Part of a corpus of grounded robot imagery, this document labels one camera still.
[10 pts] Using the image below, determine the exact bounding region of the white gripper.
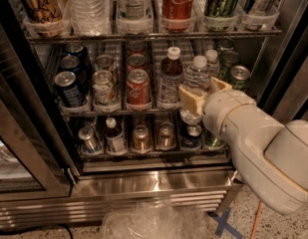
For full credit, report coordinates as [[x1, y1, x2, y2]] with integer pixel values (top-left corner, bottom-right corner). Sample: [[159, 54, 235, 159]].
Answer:
[[178, 77, 257, 140]]

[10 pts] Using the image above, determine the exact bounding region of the clear water bottle front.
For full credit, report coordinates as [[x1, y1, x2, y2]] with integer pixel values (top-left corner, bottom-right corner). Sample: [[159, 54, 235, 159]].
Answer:
[[180, 56, 211, 124]]

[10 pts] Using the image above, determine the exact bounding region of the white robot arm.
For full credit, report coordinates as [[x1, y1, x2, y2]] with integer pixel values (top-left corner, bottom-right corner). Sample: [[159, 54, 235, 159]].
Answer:
[[178, 79, 308, 215]]

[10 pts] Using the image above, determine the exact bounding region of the clear water bottle behind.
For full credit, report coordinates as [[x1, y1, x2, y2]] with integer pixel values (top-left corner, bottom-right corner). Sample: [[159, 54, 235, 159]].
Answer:
[[205, 49, 220, 77]]

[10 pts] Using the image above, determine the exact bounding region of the brown tea bottle middle shelf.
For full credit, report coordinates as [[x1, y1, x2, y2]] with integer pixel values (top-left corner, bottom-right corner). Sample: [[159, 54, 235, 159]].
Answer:
[[157, 47, 183, 105]]

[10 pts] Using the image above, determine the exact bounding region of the brown tea bottle shelf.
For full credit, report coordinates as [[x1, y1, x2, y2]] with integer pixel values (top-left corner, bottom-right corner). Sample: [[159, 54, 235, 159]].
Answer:
[[105, 117, 126, 152], [157, 47, 183, 105]]

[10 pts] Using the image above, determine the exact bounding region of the green LaCroix can middle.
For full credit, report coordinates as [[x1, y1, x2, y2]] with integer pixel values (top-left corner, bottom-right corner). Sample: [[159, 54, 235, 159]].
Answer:
[[218, 51, 239, 80]]

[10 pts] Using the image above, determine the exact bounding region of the green can bottom shelf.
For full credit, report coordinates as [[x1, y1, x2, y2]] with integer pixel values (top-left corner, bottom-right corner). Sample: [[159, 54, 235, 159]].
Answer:
[[204, 130, 225, 149]]

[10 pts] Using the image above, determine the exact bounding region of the blue can bottom shelf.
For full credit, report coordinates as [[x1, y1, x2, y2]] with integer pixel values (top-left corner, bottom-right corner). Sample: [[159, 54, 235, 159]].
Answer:
[[180, 123, 202, 148]]

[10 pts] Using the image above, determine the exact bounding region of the red Coke can middle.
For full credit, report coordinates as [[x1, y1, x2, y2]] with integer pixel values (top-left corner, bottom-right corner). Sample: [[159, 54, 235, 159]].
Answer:
[[127, 54, 148, 72]]

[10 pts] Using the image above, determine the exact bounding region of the red coke can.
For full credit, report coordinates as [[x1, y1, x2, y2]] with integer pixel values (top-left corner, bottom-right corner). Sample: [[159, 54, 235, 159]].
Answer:
[[127, 54, 148, 72], [127, 69, 151, 106], [127, 41, 147, 57]]

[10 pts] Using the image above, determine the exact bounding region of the green LaCroix can top shelf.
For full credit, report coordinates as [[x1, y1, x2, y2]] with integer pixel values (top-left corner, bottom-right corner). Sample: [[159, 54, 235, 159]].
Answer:
[[203, 0, 238, 31]]

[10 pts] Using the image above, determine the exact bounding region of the red Coca-Cola can top shelf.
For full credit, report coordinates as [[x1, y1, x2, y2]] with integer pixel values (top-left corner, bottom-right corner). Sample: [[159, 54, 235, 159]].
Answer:
[[161, 0, 193, 32]]

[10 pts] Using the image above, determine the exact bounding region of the brown tea bottle bottom shelf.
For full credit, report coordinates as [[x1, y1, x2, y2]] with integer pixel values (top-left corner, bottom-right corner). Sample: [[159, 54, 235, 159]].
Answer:
[[105, 117, 126, 152]]

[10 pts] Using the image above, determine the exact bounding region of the white labelled bottle top shelf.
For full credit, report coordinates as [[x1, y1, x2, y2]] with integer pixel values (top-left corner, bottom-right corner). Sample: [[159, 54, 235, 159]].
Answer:
[[117, 0, 151, 34]]

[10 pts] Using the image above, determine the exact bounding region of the silver blue can top shelf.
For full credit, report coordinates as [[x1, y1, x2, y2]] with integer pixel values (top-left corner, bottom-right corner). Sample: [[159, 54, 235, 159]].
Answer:
[[240, 0, 278, 31]]

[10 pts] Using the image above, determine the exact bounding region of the stainless steel fridge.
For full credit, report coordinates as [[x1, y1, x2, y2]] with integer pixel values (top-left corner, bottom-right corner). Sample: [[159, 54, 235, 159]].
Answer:
[[0, 0, 308, 230]]

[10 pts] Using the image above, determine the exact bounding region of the silver can bottom shelf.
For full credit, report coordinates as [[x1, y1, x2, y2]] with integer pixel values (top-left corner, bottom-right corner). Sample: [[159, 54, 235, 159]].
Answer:
[[78, 126, 101, 153]]

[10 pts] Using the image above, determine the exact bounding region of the blue Pepsi can middle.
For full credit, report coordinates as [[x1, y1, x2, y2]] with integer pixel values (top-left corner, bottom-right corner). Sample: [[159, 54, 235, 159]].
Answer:
[[59, 56, 89, 95]]

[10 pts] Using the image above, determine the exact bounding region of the blue pepsi can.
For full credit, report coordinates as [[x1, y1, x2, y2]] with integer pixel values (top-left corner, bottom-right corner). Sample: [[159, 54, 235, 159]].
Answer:
[[54, 71, 87, 108], [66, 43, 92, 74], [59, 56, 89, 95]]

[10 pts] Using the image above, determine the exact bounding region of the clear water bottle top shelf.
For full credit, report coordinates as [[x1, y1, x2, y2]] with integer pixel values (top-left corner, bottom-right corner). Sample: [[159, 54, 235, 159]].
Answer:
[[70, 0, 109, 36]]

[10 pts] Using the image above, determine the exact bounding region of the glass fridge door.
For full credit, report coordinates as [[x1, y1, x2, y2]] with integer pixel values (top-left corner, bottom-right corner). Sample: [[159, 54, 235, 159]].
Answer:
[[0, 22, 71, 202]]

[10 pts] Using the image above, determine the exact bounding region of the green LaCroix can front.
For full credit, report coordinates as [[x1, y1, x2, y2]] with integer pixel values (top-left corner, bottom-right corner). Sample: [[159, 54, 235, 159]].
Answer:
[[228, 65, 250, 92]]

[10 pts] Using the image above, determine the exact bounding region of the green LaCroix can back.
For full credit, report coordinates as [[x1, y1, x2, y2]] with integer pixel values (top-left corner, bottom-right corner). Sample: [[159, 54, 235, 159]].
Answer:
[[215, 38, 234, 54]]

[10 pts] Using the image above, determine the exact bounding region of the copper can bottom right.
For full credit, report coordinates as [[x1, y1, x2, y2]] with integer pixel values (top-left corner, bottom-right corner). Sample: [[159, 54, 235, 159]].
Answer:
[[157, 121, 175, 149]]

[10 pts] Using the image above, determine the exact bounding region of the copper can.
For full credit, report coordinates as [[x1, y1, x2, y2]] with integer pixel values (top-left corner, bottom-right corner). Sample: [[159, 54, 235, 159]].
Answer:
[[133, 124, 151, 150], [157, 121, 175, 149]]

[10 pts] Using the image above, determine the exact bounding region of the red Coke can front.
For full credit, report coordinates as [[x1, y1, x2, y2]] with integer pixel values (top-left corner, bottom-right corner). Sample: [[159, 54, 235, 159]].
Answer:
[[127, 69, 151, 106]]

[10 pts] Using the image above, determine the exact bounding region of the copper can bottom left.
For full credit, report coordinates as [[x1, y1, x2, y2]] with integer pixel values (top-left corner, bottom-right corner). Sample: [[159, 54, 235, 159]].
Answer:
[[133, 124, 151, 150]]

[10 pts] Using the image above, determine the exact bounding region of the red Coke can back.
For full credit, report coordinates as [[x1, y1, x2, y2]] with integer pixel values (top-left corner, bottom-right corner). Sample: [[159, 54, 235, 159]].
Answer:
[[127, 41, 147, 57]]

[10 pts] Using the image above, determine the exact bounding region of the white green can front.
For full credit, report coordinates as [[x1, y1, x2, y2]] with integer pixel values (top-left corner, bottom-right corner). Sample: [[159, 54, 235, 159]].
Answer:
[[92, 70, 117, 106]]

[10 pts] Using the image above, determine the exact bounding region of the white green can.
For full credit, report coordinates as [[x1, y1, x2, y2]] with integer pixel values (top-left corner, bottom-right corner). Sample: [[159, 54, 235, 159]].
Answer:
[[92, 70, 117, 106], [95, 54, 119, 82]]

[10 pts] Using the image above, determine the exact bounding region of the white green can back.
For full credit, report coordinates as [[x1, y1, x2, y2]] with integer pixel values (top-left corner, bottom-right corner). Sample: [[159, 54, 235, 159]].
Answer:
[[95, 54, 119, 82]]

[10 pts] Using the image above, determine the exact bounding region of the blue tape cross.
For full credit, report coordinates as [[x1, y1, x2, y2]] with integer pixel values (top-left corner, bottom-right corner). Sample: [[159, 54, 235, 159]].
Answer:
[[208, 207, 243, 239]]

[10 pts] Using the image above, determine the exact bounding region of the blue Pepsi can front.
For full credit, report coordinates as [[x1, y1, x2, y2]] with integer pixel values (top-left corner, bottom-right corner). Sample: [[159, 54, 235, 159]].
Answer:
[[54, 71, 87, 108]]

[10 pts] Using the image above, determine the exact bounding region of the clear plastic bin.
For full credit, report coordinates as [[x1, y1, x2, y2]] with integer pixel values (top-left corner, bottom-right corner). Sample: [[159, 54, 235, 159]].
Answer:
[[101, 203, 208, 239]]

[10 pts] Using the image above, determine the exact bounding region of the blue Pepsi can back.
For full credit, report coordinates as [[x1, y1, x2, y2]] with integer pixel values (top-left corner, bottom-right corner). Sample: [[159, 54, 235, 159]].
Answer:
[[66, 43, 92, 74]]

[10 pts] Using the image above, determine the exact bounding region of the orange cable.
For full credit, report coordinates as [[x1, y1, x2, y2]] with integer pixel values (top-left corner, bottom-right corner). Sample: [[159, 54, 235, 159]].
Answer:
[[248, 200, 263, 239]]

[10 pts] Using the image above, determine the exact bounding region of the black cable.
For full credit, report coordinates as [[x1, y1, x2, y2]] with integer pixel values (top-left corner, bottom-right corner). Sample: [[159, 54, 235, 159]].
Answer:
[[0, 223, 74, 239]]

